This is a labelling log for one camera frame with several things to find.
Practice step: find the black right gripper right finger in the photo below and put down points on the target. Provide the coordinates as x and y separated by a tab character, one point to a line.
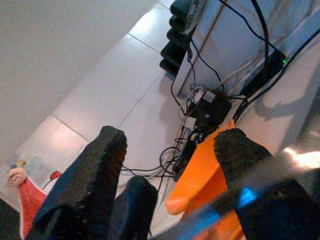
240	155

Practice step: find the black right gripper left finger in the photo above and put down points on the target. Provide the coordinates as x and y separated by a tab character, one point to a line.
85	175

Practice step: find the small red object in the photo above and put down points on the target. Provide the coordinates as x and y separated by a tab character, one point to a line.
55	175

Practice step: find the black power strip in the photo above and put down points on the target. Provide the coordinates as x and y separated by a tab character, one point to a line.
186	152

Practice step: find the black labelled power adapter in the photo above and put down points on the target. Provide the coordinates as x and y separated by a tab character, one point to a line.
212	105

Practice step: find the red and white Santa doll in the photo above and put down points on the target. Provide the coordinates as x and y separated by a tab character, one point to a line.
30	200

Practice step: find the small black power brick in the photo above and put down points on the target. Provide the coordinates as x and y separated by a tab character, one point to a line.
267	70

